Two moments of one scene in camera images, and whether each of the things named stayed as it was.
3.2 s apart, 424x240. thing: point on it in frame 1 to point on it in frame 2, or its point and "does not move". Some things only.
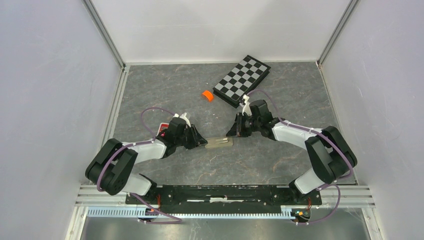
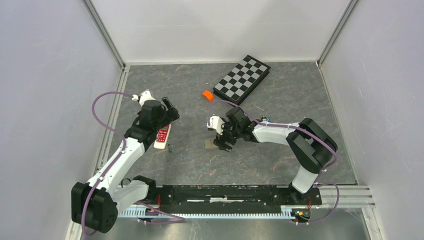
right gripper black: [238, 130] to [220, 140]
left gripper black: [197, 140] to [170, 115]
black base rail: [225, 197] does not move
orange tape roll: [208, 94] does not move
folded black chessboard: [238, 82] does not move
